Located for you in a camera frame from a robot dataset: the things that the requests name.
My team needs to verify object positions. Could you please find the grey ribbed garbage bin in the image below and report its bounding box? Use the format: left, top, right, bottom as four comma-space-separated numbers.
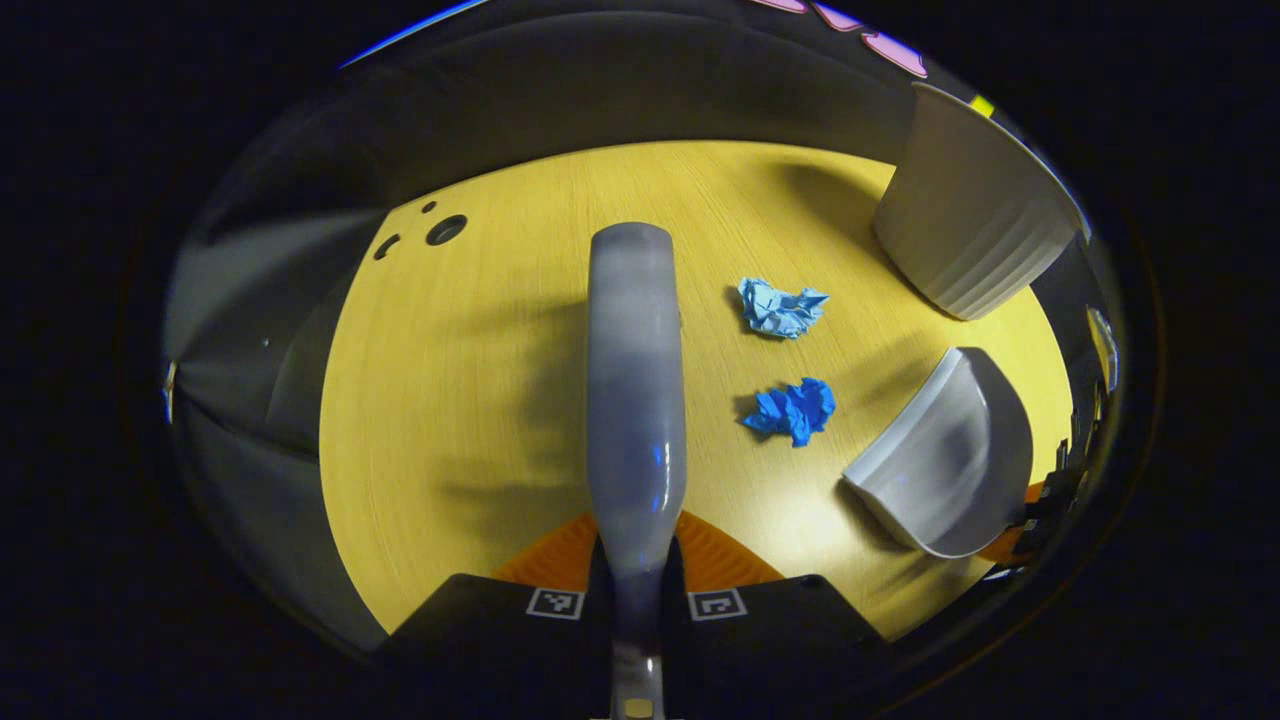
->
872, 82, 1091, 321

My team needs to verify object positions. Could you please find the dark blue paper ball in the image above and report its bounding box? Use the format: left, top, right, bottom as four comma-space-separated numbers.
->
742, 377, 837, 447

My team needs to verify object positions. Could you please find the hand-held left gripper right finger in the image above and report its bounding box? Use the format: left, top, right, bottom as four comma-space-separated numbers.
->
665, 510, 891, 706

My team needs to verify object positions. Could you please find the small grey broom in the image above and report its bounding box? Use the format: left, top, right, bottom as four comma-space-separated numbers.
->
585, 222, 689, 720

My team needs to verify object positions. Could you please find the light blue paper ball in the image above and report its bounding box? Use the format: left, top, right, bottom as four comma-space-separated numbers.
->
738, 277, 831, 340

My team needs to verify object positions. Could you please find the grey dustpan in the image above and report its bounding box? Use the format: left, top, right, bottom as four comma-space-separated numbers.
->
842, 346, 1034, 559

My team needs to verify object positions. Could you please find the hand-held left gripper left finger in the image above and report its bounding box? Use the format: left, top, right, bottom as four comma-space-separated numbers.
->
375, 512, 613, 701

